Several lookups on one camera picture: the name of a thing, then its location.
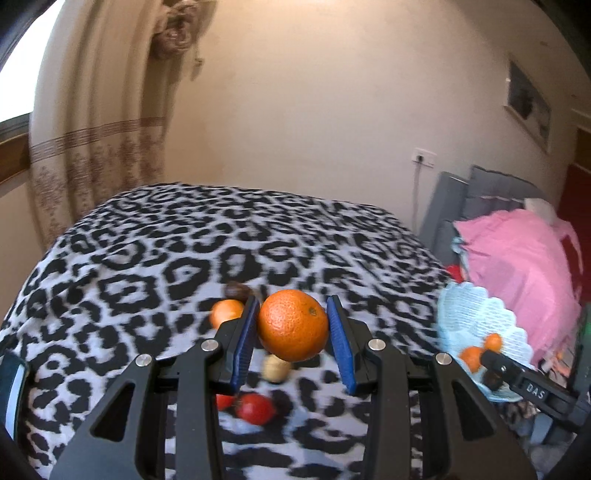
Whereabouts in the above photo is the small orange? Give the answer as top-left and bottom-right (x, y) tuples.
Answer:
(209, 299), (245, 330)
(483, 333), (503, 353)

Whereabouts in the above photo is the large orange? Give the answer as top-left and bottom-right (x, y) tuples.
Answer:
(459, 346), (484, 374)

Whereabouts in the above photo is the small red tomato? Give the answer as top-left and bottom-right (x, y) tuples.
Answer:
(215, 394), (235, 411)

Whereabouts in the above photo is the large red tomato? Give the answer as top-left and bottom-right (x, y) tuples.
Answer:
(235, 393), (276, 426)

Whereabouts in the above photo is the brown round fruit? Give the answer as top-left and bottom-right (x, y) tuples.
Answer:
(262, 354), (293, 384)

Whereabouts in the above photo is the light blue lattice fruit basket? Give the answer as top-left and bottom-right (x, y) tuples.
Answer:
(435, 281), (537, 402)

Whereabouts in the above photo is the dark avocado fruit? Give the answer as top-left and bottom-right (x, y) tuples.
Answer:
(223, 281), (252, 304)

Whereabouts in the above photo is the leopard print table cloth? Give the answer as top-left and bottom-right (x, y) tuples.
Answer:
(1, 184), (449, 477)

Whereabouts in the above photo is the red blanket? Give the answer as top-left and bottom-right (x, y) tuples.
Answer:
(445, 264), (466, 283)

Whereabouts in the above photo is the pink blanket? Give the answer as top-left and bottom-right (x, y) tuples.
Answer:
(454, 209), (583, 362)

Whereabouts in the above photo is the white pillow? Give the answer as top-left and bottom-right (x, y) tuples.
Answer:
(524, 198), (558, 226)

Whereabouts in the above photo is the beige patterned curtain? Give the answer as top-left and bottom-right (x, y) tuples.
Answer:
(29, 0), (216, 246)

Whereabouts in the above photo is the black power cable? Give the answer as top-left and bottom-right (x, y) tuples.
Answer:
(410, 158), (423, 232)

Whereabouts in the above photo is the white wall socket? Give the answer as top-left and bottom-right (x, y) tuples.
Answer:
(412, 148), (437, 168)

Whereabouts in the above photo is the framed wall picture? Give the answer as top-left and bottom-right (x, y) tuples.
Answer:
(504, 56), (552, 154)

